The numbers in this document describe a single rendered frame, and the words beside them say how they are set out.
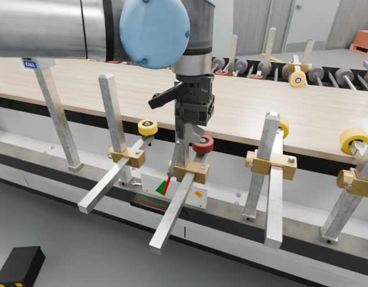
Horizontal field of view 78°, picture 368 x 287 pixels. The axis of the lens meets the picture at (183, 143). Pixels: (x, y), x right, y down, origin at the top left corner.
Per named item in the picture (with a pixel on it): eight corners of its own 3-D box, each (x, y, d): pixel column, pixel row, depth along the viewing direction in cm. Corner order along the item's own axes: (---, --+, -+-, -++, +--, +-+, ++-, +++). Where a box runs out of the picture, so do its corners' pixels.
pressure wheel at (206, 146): (209, 172, 86) (210, 147, 79) (188, 167, 88) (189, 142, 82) (213, 159, 92) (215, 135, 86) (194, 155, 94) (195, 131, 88)
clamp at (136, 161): (139, 169, 84) (137, 159, 81) (107, 162, 87) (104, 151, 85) (146, 160, 88) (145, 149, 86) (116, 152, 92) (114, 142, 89)
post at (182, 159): (185, 203, 87) (186, 79, 60) (176, 200, 88) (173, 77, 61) (188, 196, 89) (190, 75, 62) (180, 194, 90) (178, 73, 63)
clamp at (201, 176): (205, 185, 77) (205, 173, 74) (168, 175, 81) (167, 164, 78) (209, 174, 81) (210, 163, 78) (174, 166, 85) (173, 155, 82)
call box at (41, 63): (41, 72, 74) (32, 46, 69) (25, 70, 76) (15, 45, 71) (57, 66, 79) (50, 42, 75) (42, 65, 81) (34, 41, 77)
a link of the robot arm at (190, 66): (163, 53, 47) (180, 44, 54) (165, 77, 49) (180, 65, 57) (205, 57, 44) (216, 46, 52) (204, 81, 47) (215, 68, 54)
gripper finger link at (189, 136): (199, 157, 60) (199, 127, 55) (178, 153, 62) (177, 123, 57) (202, 150, 62) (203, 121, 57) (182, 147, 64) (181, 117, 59)
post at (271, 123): (249, 233, 83) (280, 117, 56) (239, 230, 84) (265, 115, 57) (250, 226, 86) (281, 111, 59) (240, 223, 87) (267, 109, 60)
